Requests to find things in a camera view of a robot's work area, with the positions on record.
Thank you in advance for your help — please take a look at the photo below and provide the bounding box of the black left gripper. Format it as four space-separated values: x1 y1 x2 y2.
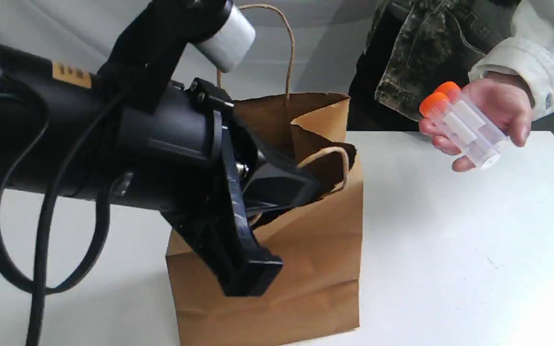
116 78 320 297

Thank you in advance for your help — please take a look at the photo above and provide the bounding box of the brown paper bag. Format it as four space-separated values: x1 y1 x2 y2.
166 90 364 346

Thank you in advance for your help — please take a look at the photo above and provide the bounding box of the orange-capped clear tube front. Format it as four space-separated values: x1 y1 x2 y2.
419 92 501 170

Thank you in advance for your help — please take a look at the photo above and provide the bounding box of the orange-capped clear tube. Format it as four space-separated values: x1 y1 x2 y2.
435 81 508 151
419 92 501 170

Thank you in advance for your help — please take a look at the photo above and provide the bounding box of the white-sleeved forearm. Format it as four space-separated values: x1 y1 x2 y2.
469 0 554 119

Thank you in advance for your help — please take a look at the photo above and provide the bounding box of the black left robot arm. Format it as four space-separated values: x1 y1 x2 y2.
0 45 320 297

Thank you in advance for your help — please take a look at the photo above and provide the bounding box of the person's hand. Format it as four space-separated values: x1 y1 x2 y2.
418 72 534 173

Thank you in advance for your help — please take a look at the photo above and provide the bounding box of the person's camouflage jacket torso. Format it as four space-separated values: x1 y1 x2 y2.
347 0 518 131

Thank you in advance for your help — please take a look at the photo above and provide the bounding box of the white cylinder camera mount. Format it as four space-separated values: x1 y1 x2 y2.
193 0 256 73

